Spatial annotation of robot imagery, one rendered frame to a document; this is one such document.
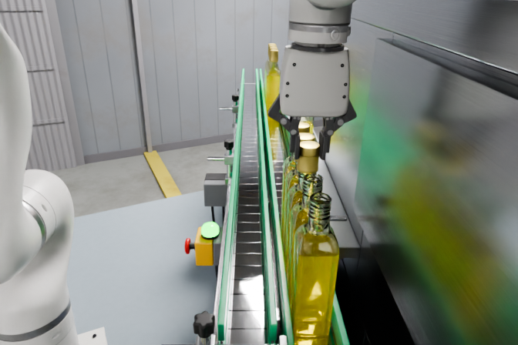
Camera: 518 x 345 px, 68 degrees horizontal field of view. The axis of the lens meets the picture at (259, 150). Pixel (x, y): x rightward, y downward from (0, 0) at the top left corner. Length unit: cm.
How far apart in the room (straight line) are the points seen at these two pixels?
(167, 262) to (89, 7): 267
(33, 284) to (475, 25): 72
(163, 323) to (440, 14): 95
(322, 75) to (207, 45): 331
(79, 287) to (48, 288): 54
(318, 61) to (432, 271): 30
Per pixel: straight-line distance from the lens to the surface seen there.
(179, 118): 391
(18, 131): 63
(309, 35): 52
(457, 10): 49
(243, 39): 396
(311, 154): 60
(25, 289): 75
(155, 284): 123
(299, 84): 55
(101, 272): 132
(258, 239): 87
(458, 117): 44
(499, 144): 39
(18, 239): 63
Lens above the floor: 157
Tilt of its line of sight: 24 degrees down
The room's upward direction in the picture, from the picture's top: 1 degrees clockwise
